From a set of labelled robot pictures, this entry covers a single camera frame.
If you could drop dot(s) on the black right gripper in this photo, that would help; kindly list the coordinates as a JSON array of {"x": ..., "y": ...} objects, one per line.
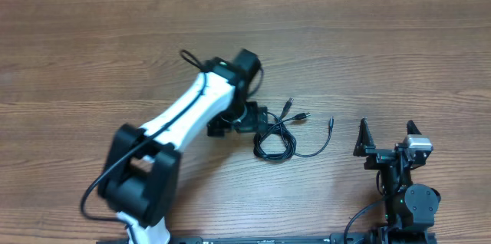
[{"x": 377, "y": 155}]

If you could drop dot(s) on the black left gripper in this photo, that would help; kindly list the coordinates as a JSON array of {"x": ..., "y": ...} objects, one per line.
[{"x": 251, "y": 123}]

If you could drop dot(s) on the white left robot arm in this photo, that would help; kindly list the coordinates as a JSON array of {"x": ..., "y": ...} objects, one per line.
[{"x": 140, "y": 175}]

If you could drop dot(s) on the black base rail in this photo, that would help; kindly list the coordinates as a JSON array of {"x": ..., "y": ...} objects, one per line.
[{"x": 334, "y": 238}]

